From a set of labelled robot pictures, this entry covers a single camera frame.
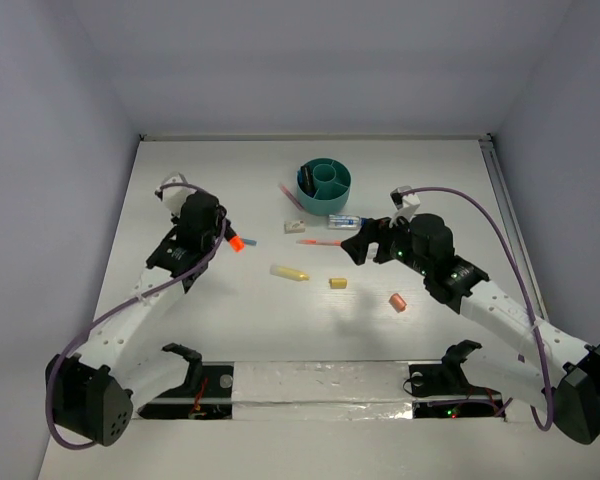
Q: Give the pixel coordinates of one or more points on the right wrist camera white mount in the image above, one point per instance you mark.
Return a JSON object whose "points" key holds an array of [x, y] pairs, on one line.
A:
{"points": [[406, 202]]}

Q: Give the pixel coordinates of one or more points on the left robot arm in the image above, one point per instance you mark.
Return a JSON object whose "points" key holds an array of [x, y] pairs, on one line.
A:
{"points": [[107, 373]]}

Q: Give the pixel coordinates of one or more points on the clear spray bottle blue cap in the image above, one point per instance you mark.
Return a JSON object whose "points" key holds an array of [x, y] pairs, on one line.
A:
{"points": [[345, 222]]}

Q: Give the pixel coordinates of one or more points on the black orange highlighter marker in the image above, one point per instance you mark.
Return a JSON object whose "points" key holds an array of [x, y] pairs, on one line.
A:
{"points": [[234, 240]]}

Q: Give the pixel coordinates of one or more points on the metal rail table edge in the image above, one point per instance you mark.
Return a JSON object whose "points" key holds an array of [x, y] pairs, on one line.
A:
{"points": [[511, 224]]}

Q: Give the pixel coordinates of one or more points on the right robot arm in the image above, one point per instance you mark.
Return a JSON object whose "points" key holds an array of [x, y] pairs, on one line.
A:
{"points": [[552, 371]]}

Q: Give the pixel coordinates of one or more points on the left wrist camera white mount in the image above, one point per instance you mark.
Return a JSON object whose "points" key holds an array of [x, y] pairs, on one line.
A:
{"points": [[172, 192]]}

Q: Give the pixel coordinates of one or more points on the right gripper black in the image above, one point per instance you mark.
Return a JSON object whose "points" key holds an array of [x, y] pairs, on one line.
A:
{"points": [[375, 230]]}

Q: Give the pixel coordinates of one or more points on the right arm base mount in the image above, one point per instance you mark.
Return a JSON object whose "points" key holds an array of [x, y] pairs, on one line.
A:
{"points": [[442, 391]]}

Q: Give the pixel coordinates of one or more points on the yellow highlighter cap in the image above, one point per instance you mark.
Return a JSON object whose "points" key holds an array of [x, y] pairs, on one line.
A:
{"points": [[338, 283]]}

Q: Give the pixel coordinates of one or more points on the white eraser in sleeve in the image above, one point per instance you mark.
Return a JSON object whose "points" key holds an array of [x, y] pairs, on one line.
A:
{"points": [[295, 226]]}

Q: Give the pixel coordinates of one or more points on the thin pink pen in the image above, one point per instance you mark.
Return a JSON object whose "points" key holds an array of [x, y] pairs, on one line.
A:
{"points": [[290, 196]]}

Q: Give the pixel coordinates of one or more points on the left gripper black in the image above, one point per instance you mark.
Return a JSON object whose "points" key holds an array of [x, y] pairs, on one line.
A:
{"points": [[222, 226]]}

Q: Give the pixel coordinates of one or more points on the orange highlighter piece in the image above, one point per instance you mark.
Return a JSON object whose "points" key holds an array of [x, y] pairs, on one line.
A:
{"points": [[397, 303]]}

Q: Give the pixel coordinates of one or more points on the teal round compartment organizer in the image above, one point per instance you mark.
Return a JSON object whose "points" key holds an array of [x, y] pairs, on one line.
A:
{"points": [[332, 182]]}

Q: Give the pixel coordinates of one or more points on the yellow highlighter body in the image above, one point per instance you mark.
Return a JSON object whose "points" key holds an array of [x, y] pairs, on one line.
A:
{"points": [[289, 273]]}

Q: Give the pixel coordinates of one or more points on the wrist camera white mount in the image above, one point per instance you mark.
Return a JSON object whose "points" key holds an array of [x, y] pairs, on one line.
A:
{"points": [[172, 192], [406, 202]]}

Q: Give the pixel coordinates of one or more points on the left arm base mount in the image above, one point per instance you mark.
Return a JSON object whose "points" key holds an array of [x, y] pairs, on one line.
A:
{"points": [[204, 394]]}

